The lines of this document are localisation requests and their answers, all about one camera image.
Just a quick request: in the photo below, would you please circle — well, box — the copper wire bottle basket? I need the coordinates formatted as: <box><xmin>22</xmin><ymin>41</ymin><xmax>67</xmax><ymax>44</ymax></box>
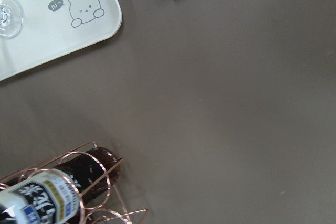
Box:
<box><xmin>1</xmin><ymin>145</ymin><xmax>134</xmax><ymax>223</ymax></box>

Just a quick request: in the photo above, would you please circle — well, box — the tea bottle near corner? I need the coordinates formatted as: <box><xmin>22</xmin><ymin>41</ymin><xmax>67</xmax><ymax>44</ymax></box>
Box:
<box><xmin>1</xmin><ymin>147</ymin><xmax>120</xmax><ymax>223</ymax></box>

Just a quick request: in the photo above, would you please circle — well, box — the cream rabbit tray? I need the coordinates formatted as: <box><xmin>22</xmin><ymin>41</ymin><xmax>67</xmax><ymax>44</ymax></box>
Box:
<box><xmin>1</xmin><ymin>0</ymin><xmax>122</xmax><ymax>80</ymax></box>

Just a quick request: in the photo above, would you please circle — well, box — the clear wine glass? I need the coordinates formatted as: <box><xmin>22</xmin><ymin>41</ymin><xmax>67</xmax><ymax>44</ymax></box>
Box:
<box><xmin>1</xmin><ymin>0</ymin><xmax>24</xmax><ymax>39</ymax></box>

